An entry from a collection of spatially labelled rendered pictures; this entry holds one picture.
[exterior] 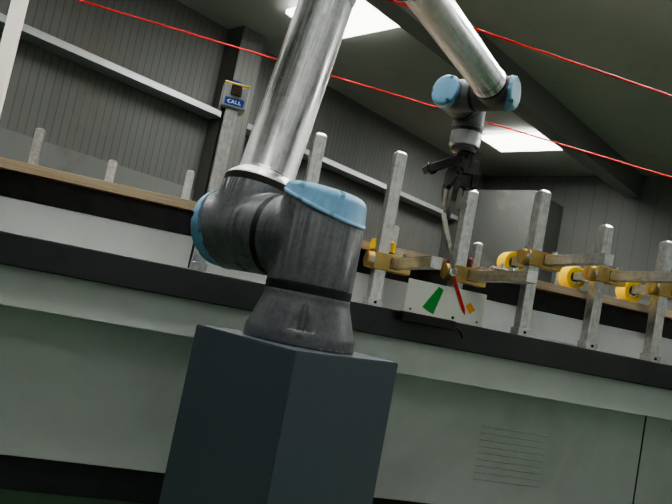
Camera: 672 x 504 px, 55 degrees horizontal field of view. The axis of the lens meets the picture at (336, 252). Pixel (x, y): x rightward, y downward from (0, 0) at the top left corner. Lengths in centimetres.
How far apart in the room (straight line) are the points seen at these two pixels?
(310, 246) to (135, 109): 559
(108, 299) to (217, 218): 66
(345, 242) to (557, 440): 158
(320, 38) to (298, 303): 55
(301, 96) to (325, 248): 35
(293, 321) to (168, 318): 80
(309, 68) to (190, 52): 571
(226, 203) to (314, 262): 23
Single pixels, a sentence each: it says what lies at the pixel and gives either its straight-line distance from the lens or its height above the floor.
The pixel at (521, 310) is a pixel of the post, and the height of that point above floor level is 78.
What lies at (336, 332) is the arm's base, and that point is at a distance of 104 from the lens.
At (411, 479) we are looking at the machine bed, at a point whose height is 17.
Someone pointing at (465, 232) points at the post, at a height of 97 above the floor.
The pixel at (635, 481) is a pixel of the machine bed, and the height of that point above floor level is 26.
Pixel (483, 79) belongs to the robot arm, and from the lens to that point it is 169.
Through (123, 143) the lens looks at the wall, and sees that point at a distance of 648.
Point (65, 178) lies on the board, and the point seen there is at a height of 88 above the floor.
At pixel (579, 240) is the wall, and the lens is 1020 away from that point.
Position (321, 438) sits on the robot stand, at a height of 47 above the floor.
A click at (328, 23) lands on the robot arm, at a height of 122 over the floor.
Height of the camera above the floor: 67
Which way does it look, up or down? 5 degrees up
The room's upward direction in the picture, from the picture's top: 11 degrees clockwise
